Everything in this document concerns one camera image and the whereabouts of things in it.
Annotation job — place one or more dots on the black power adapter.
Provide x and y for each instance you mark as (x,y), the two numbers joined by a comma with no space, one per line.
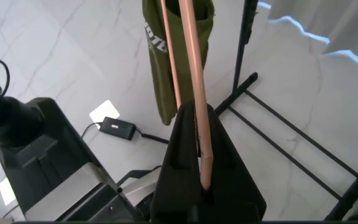
(117,127)

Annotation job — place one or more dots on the black clothes rack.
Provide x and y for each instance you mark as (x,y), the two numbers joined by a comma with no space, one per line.
(244,46)

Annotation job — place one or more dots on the pink clothes hanger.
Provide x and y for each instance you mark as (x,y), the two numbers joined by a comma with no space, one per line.
(195,77)

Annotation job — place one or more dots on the white curtain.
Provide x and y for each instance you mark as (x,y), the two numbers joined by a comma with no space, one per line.
(337,18)

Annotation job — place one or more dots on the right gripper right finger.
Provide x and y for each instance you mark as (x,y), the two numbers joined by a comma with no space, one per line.
(235,186)

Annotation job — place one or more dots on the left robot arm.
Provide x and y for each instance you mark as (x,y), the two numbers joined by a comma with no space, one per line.
(11,121)

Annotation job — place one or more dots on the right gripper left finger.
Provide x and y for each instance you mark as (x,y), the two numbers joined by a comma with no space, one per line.
(179,180)

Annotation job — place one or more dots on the green printed t-shirt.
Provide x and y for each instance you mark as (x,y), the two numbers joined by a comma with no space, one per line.
(158,77)

